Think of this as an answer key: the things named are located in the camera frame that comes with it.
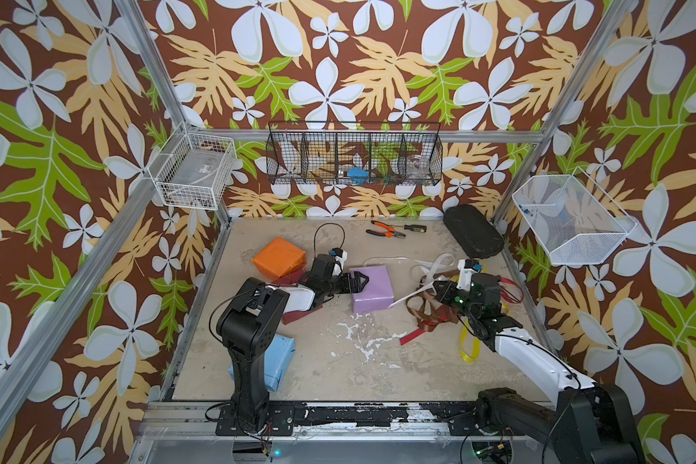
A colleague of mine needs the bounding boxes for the lilac gift box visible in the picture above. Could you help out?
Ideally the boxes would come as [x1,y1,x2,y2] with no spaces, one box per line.
[349,265,394,314]

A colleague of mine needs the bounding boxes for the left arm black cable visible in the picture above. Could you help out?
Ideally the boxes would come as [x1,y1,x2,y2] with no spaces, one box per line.
[312,222,347,259]

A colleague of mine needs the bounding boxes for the red ribbon bow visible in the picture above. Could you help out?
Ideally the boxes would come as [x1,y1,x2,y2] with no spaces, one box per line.
[400,276,523,349]

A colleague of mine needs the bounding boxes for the white mesh basket right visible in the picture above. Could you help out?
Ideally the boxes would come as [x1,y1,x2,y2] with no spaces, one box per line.
[512,168,637,267]

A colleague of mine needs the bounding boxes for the black wire basket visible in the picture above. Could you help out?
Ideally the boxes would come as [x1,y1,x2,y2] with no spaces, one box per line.
[264,121,444,187]

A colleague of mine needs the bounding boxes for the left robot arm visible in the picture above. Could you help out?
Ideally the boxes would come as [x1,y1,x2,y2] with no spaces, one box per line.
[214,249,370,436]

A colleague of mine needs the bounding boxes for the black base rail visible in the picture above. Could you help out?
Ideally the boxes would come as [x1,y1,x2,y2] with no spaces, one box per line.
[204,401,515,440]

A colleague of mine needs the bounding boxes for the orange gift box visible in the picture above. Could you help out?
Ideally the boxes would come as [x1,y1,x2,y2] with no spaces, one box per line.
[252,237,307,280]

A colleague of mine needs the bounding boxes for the orange handled pliers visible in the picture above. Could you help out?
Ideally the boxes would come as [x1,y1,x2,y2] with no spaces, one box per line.
[365,220,427,239]

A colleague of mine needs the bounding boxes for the blue item in basket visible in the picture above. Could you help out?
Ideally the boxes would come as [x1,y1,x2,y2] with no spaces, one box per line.
[347,167,369,186]

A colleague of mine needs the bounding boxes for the black oval case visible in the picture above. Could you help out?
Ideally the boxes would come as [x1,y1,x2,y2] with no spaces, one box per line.
[443,204,505,259]

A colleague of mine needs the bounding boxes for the yellow ribbon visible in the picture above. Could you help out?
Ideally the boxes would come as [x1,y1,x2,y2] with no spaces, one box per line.
[458,317,481,363]

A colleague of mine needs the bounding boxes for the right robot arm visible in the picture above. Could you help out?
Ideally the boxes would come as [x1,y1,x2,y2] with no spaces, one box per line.
[432,273,646,463]

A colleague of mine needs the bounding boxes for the white wire basket left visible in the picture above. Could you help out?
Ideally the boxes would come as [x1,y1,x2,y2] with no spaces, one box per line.
[149,131,238,211]

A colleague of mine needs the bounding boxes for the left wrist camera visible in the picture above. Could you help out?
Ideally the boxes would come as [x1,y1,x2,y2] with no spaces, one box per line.
[329,247,348,276]

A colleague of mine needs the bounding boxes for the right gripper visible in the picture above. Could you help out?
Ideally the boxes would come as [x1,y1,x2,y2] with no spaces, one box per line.
[430,278,481,323]

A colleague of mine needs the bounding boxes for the magenta gift box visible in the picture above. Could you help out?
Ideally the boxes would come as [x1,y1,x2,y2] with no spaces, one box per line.
[272,270,321,325]

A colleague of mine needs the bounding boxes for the blue gift box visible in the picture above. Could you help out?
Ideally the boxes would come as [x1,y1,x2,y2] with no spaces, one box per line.
[228,333,297,392]

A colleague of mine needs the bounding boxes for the brown ribbon bow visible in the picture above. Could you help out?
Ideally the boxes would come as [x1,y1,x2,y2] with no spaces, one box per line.
[404,287,459,333]

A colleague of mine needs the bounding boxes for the white ribbon bow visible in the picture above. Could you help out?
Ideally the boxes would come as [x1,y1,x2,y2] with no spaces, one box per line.
[363,253,457,307]

